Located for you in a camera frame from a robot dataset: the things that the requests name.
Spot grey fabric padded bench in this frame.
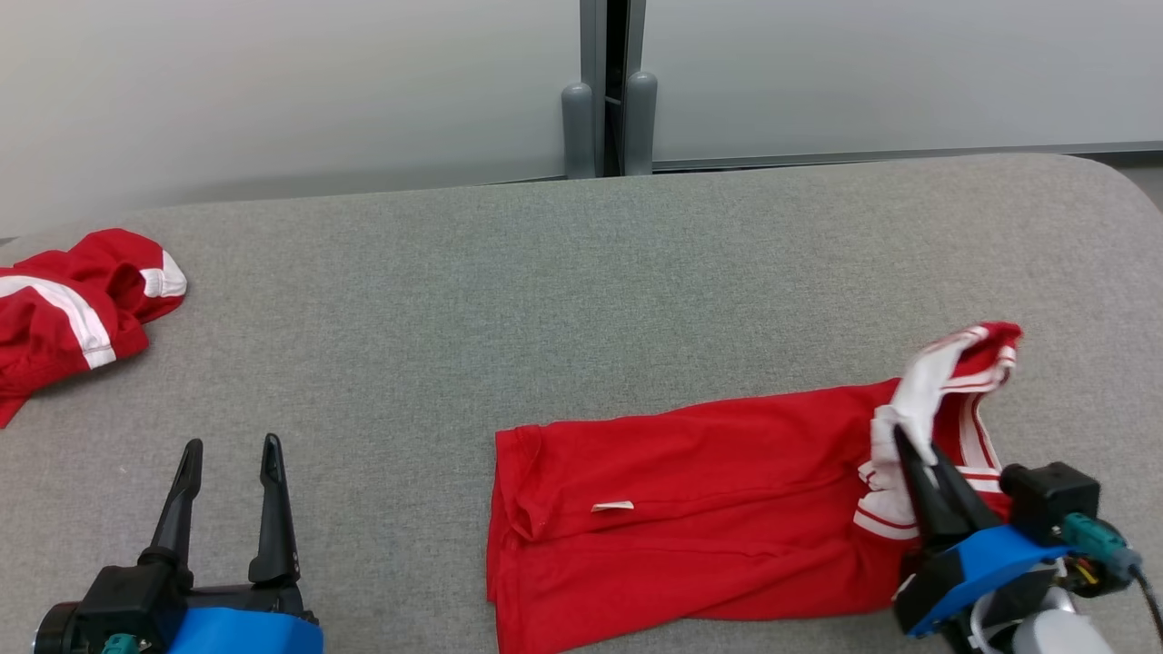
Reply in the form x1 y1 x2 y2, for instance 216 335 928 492
0 153 1163 654

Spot red jersey with white trim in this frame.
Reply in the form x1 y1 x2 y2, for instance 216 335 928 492
485 321 1024 654

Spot frosted grey partition panel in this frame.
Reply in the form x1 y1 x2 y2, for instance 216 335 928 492
627 0 1163 173
0 0 605 237

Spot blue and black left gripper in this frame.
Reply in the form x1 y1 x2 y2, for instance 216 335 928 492
35 433 324 654

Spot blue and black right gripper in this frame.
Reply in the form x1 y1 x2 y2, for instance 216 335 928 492
893 423 1137 639

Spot red shorts with white stripe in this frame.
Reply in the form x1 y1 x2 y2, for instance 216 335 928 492
0 228 188 428

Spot right black cable teal plug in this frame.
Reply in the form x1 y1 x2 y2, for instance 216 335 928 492
1061 513 1163 641

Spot grey rounded partition post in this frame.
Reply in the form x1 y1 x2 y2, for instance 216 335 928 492
561 82 596 180
623 71 658 176

